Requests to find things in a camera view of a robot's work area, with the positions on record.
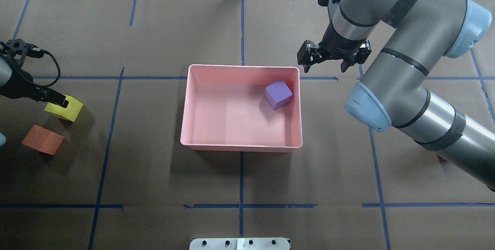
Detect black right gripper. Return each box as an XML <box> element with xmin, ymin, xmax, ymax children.
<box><xmin>297</xmin><ymin>24</ymin><xmax>372</xmax><ymax>73</ymax></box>

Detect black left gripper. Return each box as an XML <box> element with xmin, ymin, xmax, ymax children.
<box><xmin>0</xmin><ymin>71</ymin><xmax>69</xmax><ymax>108</ymax></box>

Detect yellow foam block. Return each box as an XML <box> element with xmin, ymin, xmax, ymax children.
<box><xmin>44</xmin><ymin>96</ymin><xmax>83</xmax><ymax>123</ymax></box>

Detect purple foam block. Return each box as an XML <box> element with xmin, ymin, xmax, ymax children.
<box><xmin>265</xmin><ymin>79</ymin><xmax>294</xmax><ymax>111</ymax></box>

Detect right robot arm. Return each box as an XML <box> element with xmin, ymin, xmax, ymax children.
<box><xmin>297</xmin><ymin>0</ymin><xmax>495</xmax><ymax>190</ymax></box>

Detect pink plastic bin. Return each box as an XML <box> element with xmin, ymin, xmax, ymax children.
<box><xmin>180</xmin><ymin>64</ymin><xmax>304</xmax><ymax>152</ymax></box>

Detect orange foam block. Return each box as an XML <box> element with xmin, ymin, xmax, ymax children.
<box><xmin>22</xmin><ymin>125</ymin><xmax>65</xmax><ymax>156</ymax></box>

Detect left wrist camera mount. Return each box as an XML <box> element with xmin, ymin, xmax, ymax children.
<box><xmin>0</xmin><ymin>39</ymin><xmax>45</xmax><ymax>58</ymax></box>

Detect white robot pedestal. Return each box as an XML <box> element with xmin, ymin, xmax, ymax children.
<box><xmin>189</xmin><ymin>237</ymin><xmax>292</xmax><ymax>250</ymax></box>

